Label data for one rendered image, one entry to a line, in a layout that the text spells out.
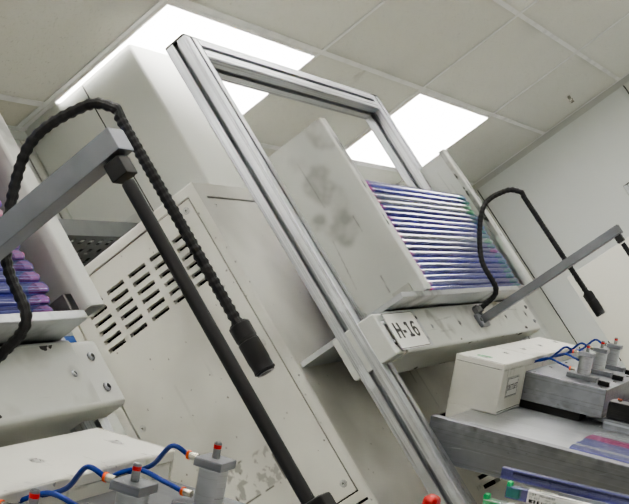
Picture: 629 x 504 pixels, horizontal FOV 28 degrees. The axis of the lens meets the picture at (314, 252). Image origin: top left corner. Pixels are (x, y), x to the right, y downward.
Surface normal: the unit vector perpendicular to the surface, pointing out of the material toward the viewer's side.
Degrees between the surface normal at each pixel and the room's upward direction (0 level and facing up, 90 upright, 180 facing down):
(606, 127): 90
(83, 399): 90
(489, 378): 90
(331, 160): 90
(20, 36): 180
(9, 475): 44
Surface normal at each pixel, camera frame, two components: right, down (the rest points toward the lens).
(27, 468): 0.17, -0.98
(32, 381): 0.76, -0.55
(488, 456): -0.43, -0.01
